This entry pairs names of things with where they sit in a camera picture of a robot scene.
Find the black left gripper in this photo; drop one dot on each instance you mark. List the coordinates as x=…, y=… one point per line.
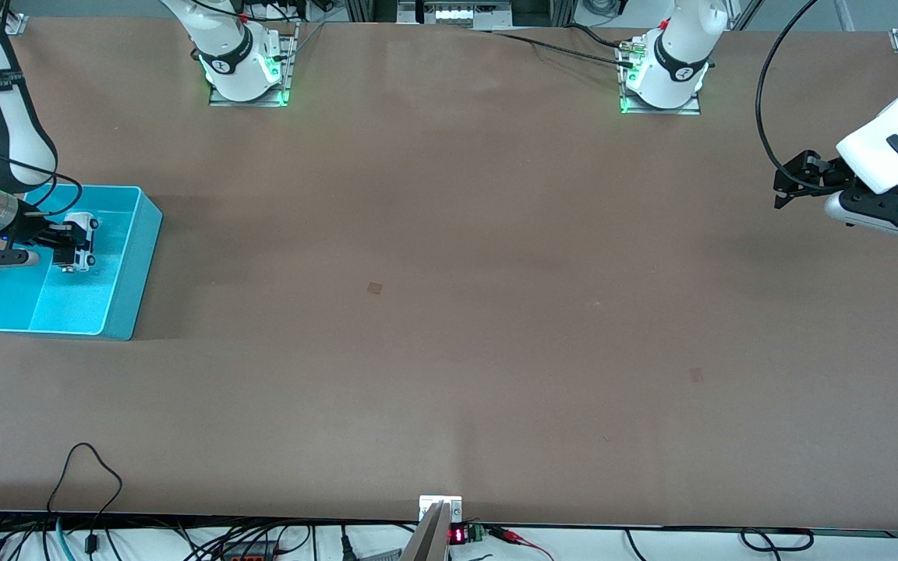
x=826, y=174

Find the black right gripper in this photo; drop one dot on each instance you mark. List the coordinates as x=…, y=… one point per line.
x=30, y=227

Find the white jeep toy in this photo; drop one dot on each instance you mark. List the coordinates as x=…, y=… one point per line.
x=86, y=241

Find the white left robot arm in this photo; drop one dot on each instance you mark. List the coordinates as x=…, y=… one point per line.
x=675, y=62

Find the teal plastic bin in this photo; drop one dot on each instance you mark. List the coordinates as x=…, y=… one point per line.
x=118, y=265

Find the black orange power strip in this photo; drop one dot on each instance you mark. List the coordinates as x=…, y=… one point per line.
x=250, y=553

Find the grey box with white lights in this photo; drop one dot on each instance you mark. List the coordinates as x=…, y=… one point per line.
x=455, y=12

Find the red digit display module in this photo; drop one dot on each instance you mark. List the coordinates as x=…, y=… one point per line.
x=458, y=535

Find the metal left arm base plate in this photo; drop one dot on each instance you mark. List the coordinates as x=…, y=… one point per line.
x=694, y=105

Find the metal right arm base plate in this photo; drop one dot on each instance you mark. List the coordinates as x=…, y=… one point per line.
x=287, y=78

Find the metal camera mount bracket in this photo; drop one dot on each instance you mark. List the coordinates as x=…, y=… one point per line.
x=435, y=518

